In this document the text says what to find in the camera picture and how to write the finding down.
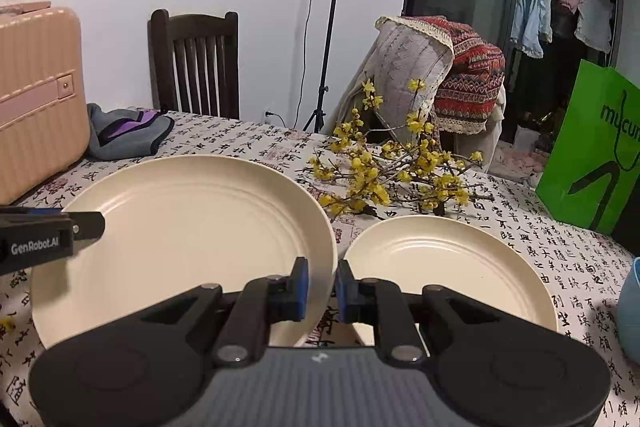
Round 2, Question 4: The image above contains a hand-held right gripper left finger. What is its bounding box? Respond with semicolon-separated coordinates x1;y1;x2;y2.
140;257;308;367

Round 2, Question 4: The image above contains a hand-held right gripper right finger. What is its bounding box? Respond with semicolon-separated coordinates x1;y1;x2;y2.
335;259;501;367

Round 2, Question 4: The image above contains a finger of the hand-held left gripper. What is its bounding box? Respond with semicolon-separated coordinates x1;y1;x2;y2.
63;211;107;242

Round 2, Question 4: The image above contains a cream round plate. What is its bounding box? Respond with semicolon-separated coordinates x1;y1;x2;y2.
344;214;558;349
30;155;338;349

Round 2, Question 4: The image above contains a blue bowl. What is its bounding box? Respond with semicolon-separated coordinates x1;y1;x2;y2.
616;257;640;353

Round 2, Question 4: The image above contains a grey purple cloth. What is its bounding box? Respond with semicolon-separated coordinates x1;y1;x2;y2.
86;103;176;161

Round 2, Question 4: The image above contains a pink hard case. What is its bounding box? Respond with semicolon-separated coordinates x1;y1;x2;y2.
0;1;92;206

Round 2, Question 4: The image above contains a yellow flower branch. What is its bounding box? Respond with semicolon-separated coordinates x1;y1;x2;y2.
307;78;496;220

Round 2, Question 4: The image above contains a calligraphy print tablecloth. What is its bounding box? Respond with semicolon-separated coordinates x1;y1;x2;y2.
0;109;640;427

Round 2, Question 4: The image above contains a dark wooden chair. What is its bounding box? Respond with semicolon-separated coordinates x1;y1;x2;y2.
148;8;241;120

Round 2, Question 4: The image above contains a pink fluffy cloth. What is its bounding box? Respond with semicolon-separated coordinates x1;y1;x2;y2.
492;146;545;182

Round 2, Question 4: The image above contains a white quilted cloth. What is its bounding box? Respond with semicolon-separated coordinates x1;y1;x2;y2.
372;16;455;148

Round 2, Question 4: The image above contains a green paper bag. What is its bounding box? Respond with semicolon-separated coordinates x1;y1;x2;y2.
535;59;640;236

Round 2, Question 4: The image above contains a white hanging garment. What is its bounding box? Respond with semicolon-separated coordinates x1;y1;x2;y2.
575;0;617;54

